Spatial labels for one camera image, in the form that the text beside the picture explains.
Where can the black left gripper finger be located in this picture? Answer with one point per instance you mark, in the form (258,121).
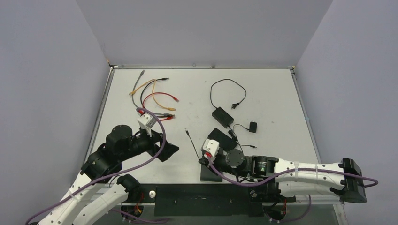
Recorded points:
(166,154)
(168,147)

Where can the black Mercury switch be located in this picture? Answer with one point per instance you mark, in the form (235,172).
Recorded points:
(208,175)

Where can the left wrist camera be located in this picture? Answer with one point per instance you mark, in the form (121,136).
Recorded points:
(146,122)

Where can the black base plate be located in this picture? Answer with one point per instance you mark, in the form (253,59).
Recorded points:
(211,199)

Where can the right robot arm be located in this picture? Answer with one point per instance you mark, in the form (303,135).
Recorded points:
(276,177)

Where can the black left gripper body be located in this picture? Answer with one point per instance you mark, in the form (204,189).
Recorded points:
(145,143)

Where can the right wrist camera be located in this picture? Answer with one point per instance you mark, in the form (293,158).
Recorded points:
(210,148)

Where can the black power brick adapter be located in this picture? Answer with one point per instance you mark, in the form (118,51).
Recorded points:
(222,117)

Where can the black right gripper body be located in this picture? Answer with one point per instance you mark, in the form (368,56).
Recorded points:
(208,162)

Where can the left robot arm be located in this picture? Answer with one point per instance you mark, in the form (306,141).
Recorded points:
(104,164)

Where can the ribbed black network switch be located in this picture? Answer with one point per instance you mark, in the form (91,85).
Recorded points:
(226,142)

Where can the small black wall plug adapter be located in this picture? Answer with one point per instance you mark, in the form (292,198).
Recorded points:
(252,127)

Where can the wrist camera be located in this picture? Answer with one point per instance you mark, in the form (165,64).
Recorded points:
(210,148)
(146,122)

